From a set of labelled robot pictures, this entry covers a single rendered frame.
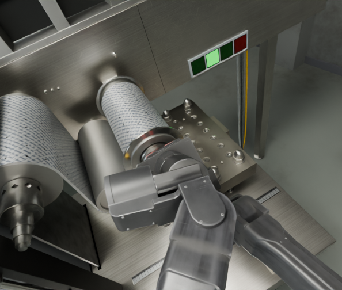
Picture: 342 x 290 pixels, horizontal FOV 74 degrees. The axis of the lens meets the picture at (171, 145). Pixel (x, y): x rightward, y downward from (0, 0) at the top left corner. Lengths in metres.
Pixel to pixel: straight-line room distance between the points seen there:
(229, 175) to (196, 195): 0.47
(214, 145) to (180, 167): 0.50
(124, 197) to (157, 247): 0.54
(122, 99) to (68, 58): 0.20
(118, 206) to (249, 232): 0.24
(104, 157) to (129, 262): 0.38
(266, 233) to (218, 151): 0.39
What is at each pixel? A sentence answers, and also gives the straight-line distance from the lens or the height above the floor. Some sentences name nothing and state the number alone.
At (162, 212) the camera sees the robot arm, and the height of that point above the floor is 1.39.
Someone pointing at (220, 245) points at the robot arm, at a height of 1.42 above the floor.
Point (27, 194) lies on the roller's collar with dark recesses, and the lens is 0.46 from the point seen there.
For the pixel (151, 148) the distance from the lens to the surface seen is 0.47.
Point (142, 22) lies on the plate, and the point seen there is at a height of 1.39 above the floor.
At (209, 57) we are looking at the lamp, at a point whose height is 1.20.
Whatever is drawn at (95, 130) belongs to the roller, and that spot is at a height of 1.23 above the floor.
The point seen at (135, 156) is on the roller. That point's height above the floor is 1.28.
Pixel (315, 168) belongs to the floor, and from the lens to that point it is 2.02.
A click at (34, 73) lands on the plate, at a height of 1.39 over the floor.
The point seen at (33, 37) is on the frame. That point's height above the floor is 1.46.
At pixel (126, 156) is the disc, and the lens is 0.48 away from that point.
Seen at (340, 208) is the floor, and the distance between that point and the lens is 1.90.
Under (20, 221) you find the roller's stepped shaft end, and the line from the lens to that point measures 0.45.
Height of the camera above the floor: 1.63
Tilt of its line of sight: 48 degrees down
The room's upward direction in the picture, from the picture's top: 21 degrees counter-clockwise
